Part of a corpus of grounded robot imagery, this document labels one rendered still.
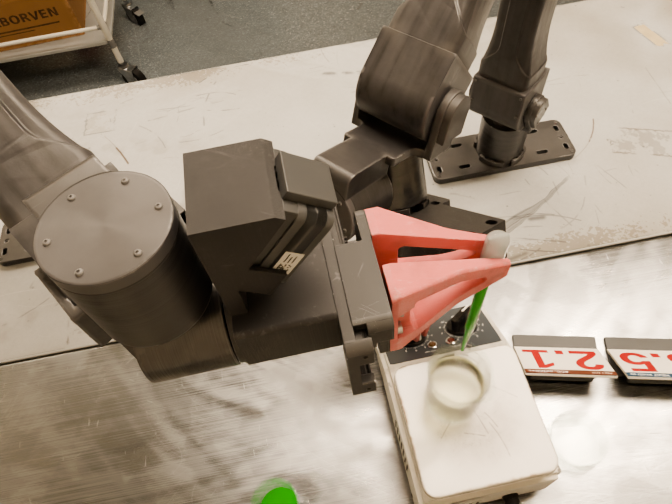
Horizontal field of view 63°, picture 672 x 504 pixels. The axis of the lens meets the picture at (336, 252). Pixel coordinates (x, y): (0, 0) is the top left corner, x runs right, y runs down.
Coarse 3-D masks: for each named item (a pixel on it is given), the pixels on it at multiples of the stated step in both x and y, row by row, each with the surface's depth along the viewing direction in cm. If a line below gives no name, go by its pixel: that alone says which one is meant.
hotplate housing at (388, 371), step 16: (384, 368) 55; (384, 384) 59; (400, 416) 52; (400, 432) 51; (400, 448) 55; (416, 480) 49; (528, 480) 48; (544, 480) 48; (416, 496) 49; (464, 496) 48; (480, 496) 48; (496, 496) 50; (512, 496) 50
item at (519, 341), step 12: (516, 336) 62; (528, 336) 62; (540, 336) 62; (552, 336) 62; (564, 336) 62; (576, 336) 61; (516, 348) 61; (528, 348) 61; (540, 348) 61; (552, 348) 61; (564, 348) 61; (576, 348) 61; (588, 348) 61; (528, 372) 56
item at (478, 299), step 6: (486, 288) 33; (474, 294) 34; (480, 294) 34; (486, 294) 34; (474, 300) 35; (480, 300) 34; (474, 306) 35; (480, 306) 35; (474, 312) 36; (468, 318) 37; (474, 318) 36; (468, 324) 37; (474, 324) 37; (468, 330) 38; (468, 336) 39; (462, 342) 41; (462, 348) 41
